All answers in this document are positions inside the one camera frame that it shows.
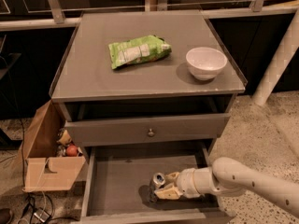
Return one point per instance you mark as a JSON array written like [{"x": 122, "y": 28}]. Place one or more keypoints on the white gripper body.
[{"x": 186, "y": 182}]

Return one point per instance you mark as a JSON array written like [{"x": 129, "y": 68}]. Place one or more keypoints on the snack packet in box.
[{"x": 64, "y": 138}]

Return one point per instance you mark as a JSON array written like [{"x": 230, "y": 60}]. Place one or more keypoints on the metal railing frame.
[{"x": 20, "y": 14}]

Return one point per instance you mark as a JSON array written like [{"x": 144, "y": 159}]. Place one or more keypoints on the white bowl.
[{"x": 205, "y": 63}]

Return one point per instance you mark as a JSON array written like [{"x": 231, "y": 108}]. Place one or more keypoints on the grey drawer cabinet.
[{"x": 87, "y": 88}]

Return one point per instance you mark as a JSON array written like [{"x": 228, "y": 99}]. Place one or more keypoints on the redbull can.
[{"x": 157, "y": 182}]

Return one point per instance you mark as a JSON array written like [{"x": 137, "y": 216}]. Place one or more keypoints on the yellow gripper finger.
[
  {"x": 171, "y": 178},
  {"x": 169, "y": 192}
]

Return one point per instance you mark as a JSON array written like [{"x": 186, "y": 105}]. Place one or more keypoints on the grey top drawer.
[{"x": 110, "y": 132}]

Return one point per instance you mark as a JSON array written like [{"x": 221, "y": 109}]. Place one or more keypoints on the dark shoe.
[{"x": 6, "y": 215}]

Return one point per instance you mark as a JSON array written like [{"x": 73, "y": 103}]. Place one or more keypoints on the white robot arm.
[{"x": 225, "y": 176}]

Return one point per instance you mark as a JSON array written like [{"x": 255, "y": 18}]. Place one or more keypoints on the round metal drawer knob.
[{"x": 151, "y": 132}]

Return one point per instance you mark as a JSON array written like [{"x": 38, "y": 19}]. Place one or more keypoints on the red apple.
[{"x": 72, "y": 151}]

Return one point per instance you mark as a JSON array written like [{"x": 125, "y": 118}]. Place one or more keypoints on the brown cardboard box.
[{"x": 45, "y": 171}]

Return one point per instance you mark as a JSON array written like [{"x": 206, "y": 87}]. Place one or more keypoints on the green chip bag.
[{"x": 144, "y": 49}]

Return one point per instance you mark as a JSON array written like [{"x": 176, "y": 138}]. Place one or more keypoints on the grey open middle drawer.
[{"x": 118, "y": 181}]

